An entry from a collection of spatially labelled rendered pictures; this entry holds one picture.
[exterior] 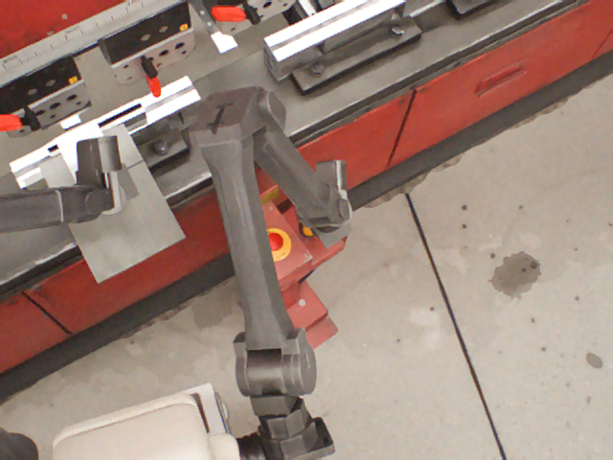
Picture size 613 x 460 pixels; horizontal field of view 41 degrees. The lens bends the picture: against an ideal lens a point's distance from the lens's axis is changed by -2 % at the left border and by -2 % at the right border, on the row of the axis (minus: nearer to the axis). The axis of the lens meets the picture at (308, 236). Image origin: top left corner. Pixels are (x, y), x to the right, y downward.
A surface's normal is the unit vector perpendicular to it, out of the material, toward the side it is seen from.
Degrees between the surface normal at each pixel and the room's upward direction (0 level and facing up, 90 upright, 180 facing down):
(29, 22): 90
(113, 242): 0
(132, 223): 0
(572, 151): 0
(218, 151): 41
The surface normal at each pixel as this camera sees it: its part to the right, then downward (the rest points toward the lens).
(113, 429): -0.17, -0.84
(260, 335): -0.27, 0.32
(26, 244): 0.05, -0.29
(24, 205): 0.86, -0.06
